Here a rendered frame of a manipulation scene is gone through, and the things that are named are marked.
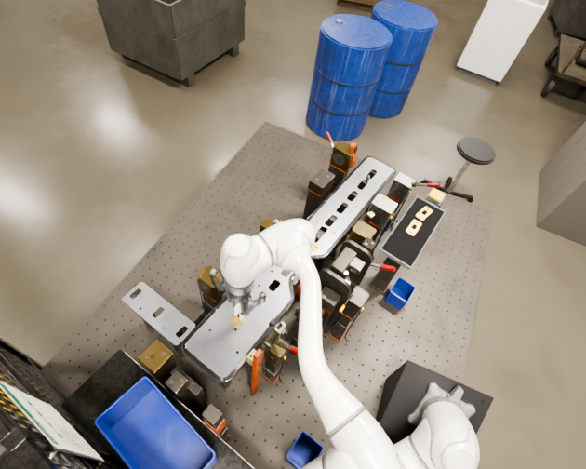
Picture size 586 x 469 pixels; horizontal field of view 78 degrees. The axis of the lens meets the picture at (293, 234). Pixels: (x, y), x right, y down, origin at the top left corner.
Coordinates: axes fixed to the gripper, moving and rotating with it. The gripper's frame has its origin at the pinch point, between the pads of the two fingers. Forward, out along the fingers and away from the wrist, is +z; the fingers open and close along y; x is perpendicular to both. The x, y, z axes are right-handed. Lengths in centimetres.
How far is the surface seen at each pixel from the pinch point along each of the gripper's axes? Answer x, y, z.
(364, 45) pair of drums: -239, 77, 18
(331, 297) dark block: -24.1, -22.5, -1.4
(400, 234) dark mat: -64, -30, -5
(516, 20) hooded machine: -463, -2, 38
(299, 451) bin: 16, -43, 40
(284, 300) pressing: -17.7, -7.0, 10.6
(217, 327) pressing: 6.4, 5.7, 10.6
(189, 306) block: 6.4, 20.1, 12.5
